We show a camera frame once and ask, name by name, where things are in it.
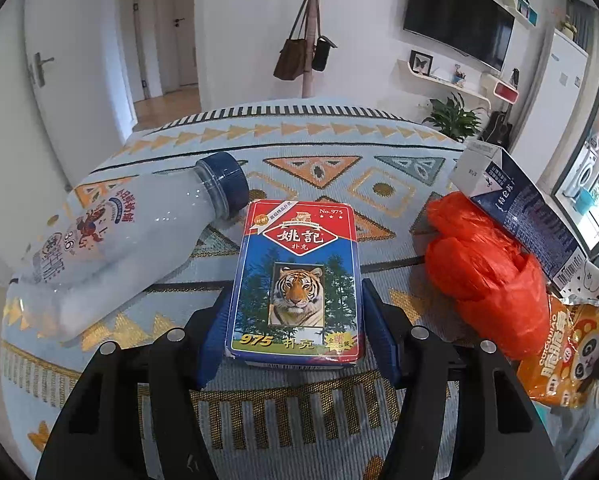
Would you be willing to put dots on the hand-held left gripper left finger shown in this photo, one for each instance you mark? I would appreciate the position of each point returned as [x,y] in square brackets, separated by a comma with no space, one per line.
[213,341]

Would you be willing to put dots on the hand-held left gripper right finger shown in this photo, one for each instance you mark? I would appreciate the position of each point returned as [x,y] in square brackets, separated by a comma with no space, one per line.
[379,340]

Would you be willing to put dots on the tiger print playing card box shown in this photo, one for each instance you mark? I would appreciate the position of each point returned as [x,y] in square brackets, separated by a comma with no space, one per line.
[294,280]

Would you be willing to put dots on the black shoulder bag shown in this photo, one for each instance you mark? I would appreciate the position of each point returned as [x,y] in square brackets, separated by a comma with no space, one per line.
[322,51]

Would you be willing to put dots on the clear plastic bottle blue cap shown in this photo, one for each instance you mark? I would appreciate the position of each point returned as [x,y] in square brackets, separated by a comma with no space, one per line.
[129,255]

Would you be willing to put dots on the orange plastic bag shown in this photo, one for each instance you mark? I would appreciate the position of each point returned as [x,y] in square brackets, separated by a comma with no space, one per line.
[482,270]

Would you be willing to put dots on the patterned woven tablecloth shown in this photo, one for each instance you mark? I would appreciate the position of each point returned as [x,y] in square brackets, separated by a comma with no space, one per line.
[279,200]

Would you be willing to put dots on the orange snack packet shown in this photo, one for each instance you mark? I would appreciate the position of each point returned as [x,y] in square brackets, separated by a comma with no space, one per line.
[567,355]

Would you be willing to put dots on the blue and white milk carton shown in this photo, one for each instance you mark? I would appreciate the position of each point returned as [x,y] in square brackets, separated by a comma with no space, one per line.
[519,210]

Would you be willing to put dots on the white polka dot packet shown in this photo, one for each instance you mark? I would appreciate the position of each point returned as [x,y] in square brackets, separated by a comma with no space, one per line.
[592,280]

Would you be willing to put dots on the green potted plant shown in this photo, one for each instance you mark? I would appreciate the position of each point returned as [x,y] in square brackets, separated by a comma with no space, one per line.
[454,117]

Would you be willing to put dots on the black guitar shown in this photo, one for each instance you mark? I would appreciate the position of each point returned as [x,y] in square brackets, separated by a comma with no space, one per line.
[497,126]

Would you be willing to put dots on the framed butterfly picture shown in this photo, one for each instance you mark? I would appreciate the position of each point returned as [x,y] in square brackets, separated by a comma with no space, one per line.
[421,63]

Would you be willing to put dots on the white refrigerator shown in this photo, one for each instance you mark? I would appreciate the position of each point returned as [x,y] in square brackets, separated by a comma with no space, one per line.
[559,105]

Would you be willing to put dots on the brown tote bag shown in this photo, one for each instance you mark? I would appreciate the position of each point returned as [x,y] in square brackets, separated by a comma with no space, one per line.
[292,55]

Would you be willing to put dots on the pink coat stand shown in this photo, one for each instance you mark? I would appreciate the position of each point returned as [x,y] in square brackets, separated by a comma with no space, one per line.
[313,30]

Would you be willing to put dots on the white wall shelf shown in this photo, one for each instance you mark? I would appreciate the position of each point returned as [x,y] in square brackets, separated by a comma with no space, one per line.
[442,77]

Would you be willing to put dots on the red and white wall cube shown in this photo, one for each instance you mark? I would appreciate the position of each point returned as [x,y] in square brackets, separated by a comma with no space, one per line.
[505,91]

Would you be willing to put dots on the wall-mounted television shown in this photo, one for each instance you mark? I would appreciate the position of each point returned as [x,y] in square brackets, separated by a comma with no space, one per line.
[458,22]

